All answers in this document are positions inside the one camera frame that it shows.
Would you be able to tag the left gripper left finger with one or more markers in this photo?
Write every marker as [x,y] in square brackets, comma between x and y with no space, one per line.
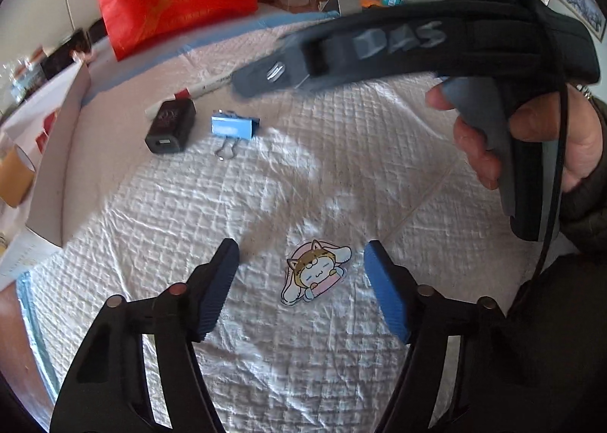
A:
[183,315]

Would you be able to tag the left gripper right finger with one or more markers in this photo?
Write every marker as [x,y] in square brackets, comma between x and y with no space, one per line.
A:
[417,315]

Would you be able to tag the blue binder clip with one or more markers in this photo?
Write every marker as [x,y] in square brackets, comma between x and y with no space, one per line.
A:
[232,129]

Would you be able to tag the black charger adapter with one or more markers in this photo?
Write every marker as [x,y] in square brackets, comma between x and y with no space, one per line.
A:
[171,126]

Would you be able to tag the white marker pen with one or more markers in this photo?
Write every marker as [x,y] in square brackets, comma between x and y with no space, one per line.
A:
[192,92]

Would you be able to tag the red cylindrical container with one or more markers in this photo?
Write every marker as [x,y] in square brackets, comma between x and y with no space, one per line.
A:
[47,124]

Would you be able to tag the person's right hand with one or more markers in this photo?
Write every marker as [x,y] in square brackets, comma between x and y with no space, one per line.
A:
[539,120]

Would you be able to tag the cartoon sticker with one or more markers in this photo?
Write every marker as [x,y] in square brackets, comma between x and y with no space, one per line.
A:
[313,269]

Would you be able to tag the white quilted pad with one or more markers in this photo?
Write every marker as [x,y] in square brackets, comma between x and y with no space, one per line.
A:
[347,166]

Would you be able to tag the white cardboard tray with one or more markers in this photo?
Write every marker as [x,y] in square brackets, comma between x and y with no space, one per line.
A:
[35,149]

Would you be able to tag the black box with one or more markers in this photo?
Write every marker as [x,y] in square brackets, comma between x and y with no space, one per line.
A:
[78,47]

